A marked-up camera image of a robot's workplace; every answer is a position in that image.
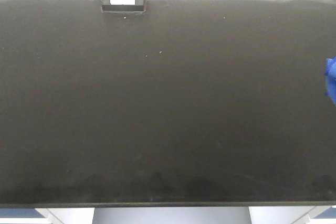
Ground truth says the blue microfiber cloth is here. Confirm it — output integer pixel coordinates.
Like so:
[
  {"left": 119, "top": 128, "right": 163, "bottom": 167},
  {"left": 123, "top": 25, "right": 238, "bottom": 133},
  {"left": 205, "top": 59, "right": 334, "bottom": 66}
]
[{"left": 324, "top": 57, "right": 336, "bottom": 105}]

